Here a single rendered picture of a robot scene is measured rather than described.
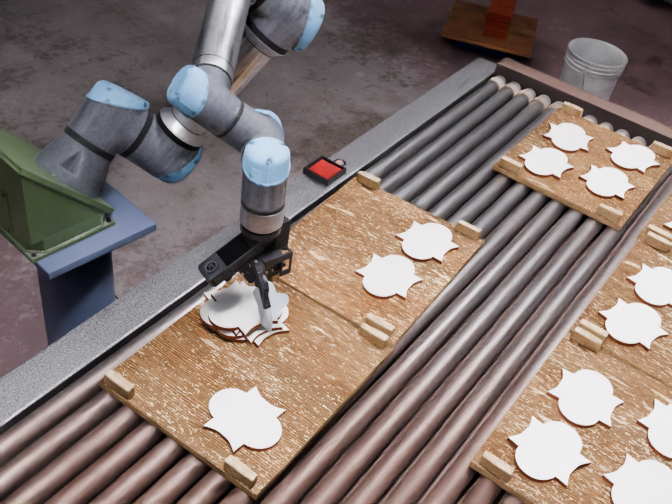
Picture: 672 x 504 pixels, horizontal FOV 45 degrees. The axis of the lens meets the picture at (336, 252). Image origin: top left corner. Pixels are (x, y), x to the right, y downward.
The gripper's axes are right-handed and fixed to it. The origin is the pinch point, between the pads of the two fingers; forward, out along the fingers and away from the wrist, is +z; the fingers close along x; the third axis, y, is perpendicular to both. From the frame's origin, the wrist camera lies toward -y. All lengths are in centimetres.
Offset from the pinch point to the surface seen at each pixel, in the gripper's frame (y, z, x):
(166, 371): -18.1, 3.6, -3.8
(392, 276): 32.9, 2.6, -5.3
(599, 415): 43, 2, -53
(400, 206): 51, 4, 13
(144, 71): 99, 97, 240
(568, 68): 264, 69, 117
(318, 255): 23.8, 3.6, 8.3
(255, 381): -5.9, 3.6, -13.7
